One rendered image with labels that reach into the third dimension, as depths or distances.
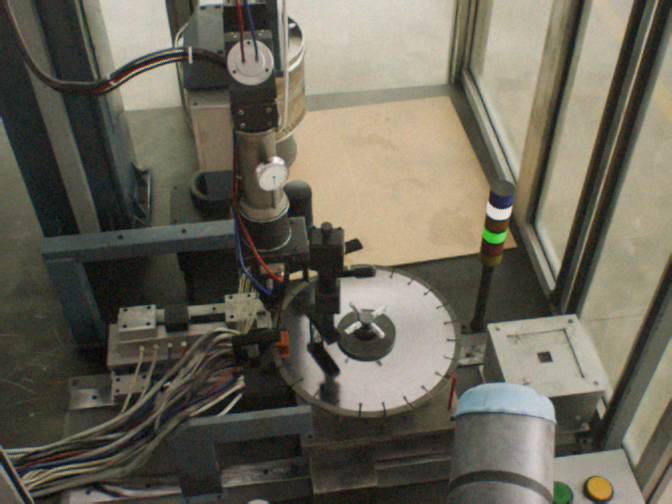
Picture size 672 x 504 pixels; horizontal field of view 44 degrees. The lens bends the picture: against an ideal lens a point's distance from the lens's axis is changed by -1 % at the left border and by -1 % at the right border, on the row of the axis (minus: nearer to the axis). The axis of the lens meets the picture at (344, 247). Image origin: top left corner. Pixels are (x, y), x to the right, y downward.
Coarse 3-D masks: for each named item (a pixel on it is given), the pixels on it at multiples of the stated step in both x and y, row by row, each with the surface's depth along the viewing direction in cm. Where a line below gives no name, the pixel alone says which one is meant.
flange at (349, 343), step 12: (372, 312) 159; (348, 324) 157; (384, 324) 157; (348, 336) 155; (360, 336) 154; (372, 336) 154; (384, 336) 155; (348, 348) 154; (360, 348) 154; (372, 348) 154; (384, 348) 154
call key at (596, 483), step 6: (594, 480) 141; (600, 480) 141; (606, 480) 141; (588, 486) 141; (594, 486) 140; (600, 486) 140; (606, 486) 140; (588, 492) 140; (594, 492) 140; (600, 492) 140; (606, 492) 140; (594, 498) 140; (600, 498) 139; (606, 498) 140
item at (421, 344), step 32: (352, 288) 165; (384, 288) 165; (416, 288) 165; (288, 320) 159; (416, 320) 159; (448, 320) 159; (288, 352) 154; (320, 352) 154; (416, 352) 154; (448, 352) 154; (320, 384) 150; (352, 384) 150; (384, 384) 150; (416, 384) 149
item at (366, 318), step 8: (352, 304) 156; (360, 312) 154; (368, 312) 154; (376, 312) 154; (360, 320) 153; (368, 320) 153; (352, 328) 152; (360, 328) 154; (368, 328) 153; (376, 328) 152
